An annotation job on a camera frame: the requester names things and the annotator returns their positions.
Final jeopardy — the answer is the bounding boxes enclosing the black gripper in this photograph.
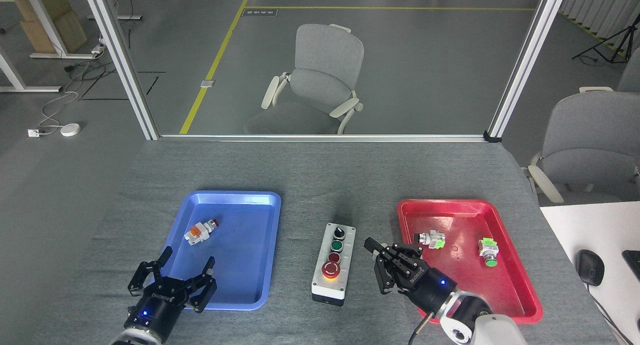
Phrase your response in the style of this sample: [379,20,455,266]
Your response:
[124,246,218,344]
[363,236,459,319]

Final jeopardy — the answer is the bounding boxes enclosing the grey four-button control box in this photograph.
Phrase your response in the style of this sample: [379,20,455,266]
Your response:
[311,222,357,307]

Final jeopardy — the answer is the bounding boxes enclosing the red plastic tray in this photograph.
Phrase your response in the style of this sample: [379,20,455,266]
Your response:
[397,199,543,325]

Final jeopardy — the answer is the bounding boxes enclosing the blue plastic tray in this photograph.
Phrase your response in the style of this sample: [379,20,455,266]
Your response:
[145,190,282,312]

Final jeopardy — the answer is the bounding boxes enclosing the grey table cloth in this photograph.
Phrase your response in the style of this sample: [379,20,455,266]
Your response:
[30,140,621,345]

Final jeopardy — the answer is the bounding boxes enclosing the black computer mouse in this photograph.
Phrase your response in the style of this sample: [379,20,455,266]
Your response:
[575,249,605,287]

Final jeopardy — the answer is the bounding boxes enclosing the grey office chair white arms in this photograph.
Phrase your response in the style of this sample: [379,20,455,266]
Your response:
[244,24,364,135]
[522,86,640,206]

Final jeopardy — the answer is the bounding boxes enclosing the white side table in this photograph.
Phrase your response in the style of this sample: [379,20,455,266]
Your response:
[539,201,640,345]

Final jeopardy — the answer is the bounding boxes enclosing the black keyboard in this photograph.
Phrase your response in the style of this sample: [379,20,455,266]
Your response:
[621,250,640,281]

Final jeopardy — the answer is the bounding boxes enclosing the white desk leg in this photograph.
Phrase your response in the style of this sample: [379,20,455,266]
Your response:
[0,47,62,94]

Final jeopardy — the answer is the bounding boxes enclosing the stacked cardboard boxes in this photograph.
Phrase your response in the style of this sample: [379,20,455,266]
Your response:
[14,0,89,55]

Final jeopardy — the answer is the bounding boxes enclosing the grey office chair back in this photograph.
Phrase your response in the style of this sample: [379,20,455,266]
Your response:
[616,49,640,93]

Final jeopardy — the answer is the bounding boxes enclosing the black tripod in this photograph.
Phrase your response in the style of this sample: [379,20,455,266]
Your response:
[572,27,640,66]

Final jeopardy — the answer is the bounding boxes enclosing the grey pleated curtain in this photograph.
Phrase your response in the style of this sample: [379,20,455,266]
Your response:
[558,0,640,42]

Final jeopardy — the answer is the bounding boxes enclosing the black-headed switch with green block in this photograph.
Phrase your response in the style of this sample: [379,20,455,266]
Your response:
[413,230,446,250]

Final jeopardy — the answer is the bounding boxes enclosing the orange white push button switch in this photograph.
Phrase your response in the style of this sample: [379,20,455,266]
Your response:
[184,218,220,246]

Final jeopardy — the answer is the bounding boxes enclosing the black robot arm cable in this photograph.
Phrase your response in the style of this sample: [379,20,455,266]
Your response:
[408,312,437,345]

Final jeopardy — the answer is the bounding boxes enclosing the green push button switch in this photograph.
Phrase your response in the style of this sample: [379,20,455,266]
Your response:
[478,238,499,267]

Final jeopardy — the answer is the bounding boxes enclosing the silver aluminium rail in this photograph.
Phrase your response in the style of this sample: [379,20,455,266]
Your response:
[158,133,489,144]

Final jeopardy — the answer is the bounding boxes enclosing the black mouse cable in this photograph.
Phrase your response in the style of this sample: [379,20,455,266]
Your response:
[590,284,625,345]

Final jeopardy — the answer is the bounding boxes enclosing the white floor cable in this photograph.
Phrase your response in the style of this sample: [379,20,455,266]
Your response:
[39,89,81,134]

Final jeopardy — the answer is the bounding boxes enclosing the silver aluminium post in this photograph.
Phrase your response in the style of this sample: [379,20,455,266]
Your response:
[81,0,160,141]
[486,0,571,143]

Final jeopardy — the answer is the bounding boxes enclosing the white desk frame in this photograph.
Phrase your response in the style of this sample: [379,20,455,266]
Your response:
[0,0,102,60]

